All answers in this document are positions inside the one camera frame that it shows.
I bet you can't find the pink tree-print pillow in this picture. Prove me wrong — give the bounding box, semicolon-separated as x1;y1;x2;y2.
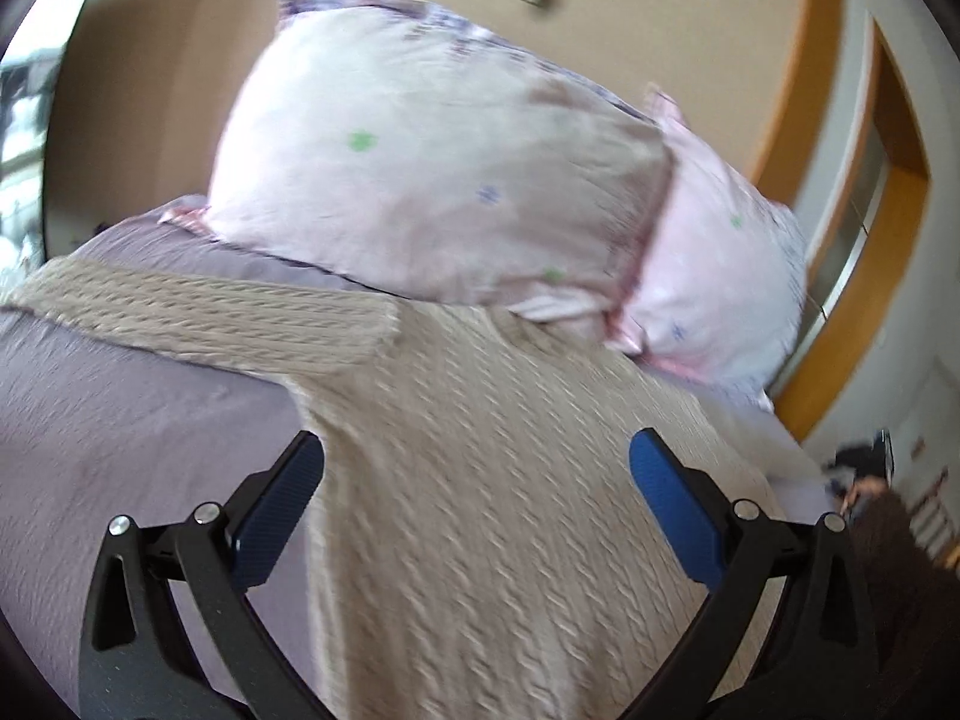
171;0;670;323

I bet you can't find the pink star-print pillow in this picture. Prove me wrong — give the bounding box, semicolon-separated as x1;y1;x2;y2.
607;89;805;403

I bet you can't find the orange wooden door frame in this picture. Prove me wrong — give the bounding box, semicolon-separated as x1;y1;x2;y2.
757;0;935;447

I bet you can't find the beige cable-knit sweater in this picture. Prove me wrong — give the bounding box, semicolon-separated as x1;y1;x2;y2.
0;253;797;720

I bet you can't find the brown fuzzy sleeve forearm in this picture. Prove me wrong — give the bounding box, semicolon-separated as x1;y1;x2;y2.
820;429;960;720

